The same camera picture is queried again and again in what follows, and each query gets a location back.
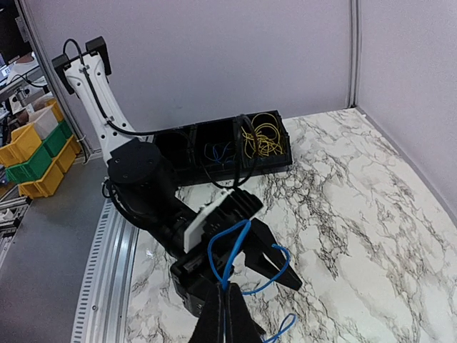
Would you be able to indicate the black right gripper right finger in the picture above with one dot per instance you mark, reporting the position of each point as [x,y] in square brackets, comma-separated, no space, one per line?
[241,327]

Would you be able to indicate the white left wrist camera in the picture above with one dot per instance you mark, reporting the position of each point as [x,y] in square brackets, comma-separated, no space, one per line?
[230,208]

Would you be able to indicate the yellow plastic bin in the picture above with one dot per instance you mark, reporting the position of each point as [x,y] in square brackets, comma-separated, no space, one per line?
[52,178]
[24,142]

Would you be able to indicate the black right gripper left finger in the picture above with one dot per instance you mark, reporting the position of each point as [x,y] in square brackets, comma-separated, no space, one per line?
[211,325]

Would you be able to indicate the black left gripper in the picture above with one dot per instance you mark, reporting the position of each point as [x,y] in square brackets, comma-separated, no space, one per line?
[193,277]

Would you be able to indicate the black divided storage bin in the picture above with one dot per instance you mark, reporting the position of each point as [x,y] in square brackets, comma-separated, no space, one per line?
[211,151]

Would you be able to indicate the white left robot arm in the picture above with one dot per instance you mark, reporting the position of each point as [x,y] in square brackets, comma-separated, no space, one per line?
[142,184]

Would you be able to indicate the grey left frame post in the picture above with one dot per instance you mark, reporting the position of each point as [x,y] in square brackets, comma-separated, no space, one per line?
[354,52]

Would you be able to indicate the green plastic bin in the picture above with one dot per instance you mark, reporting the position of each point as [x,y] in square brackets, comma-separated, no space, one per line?
[39,162]

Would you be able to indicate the lower yellow plastic bin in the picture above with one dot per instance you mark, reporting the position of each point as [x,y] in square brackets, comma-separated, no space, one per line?
[52,178]

